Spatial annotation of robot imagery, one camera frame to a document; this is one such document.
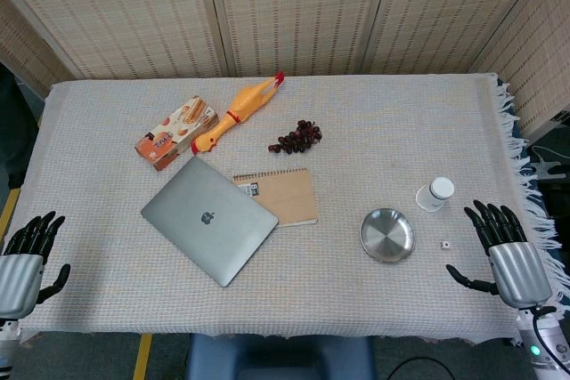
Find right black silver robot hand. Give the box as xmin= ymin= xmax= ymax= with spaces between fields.
xmin=445 ymin=199 xmax=554 ymax=310

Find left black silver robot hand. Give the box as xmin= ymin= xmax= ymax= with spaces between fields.
xmin=0 ymin=210 xmax=72 ymax=319

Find white paper cup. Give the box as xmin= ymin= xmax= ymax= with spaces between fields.
xmin=416 ymin=176 xmax=456 ymax=214

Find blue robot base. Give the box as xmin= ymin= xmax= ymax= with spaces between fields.
xmin=184 ymin=334 xmax=376 ymax=380

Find round steel plate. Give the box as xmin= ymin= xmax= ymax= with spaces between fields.
xmin=359 ymin=207 xmax=416 ymax=264

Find white metal stand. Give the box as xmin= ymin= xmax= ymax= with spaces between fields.
xmin=528 ymin=144 xmax=570 ymax=186

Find dark blue table cover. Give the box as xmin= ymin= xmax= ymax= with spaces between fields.
xmin=494 ymin=76 xmax=532 ymax=146

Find white woven fringed tablecloth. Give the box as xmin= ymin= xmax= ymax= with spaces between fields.
xmin=17 ymin=72 xmax=563 ymax=346

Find grey closed laptop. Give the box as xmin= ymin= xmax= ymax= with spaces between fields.
xmin=140 ymin=156 xmax=280 ymax=288

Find woven bamboo screen panel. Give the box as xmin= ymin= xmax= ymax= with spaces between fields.
xmin=369 ymin=0 xmax=556 ymax=77
xmin=207 ymin=0 xmax=400 ymax=78
xmin=0 ymin=0 xmax=228 ymax=81
xmin=467 ymin=0 xmax=570 ymax=139
xmin=0 ymin=0 xmax=86 ymax=101

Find orange cookie box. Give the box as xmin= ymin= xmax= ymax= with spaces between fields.
xmin=134 ymin=94 xmax=220 ymax=173

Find brown spiral notebook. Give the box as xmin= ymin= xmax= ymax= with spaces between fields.
xmin=232 ymin=166 xmax=320 ymax=228

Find dark red grape bunch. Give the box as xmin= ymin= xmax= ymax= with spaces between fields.
xmin=267 ymin=119 xmax=323 ymax=155

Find yellow rubber chicken toy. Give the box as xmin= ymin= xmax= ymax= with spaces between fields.
xmin=191 ymin=70 xmax=286 ymax=157

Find black floor cable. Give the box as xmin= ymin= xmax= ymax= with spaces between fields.
xmin=390 ymin=355 xmax=531 ymax=380

